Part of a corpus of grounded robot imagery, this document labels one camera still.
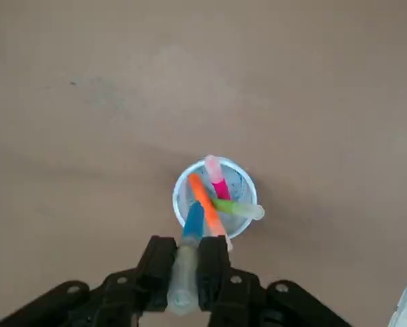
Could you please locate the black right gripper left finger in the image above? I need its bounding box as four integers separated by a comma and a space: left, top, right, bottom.
0, 235, 177, 327

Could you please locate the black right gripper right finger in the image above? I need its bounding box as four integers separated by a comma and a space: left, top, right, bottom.
196, 234, 354, 327

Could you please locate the blue highlighter pen clear cap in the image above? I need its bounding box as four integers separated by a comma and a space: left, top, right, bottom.
166, 200, 206, 316

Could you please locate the orange highlighter pen clear cap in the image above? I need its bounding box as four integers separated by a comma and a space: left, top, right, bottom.
188, 173, 234, 252

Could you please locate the green highlighter pen clear cap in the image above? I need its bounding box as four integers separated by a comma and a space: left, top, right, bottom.
211, 198, 265, 221

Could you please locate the pink highlighter pen clear cap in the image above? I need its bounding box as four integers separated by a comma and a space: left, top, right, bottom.
204, 155, 232, 202

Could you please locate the light blue mesh pen cup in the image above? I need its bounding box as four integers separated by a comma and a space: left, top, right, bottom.
172, 157, 258, 239

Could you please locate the clipboard with wire clip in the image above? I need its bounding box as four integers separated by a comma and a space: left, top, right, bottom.
387, 253, 407, 327

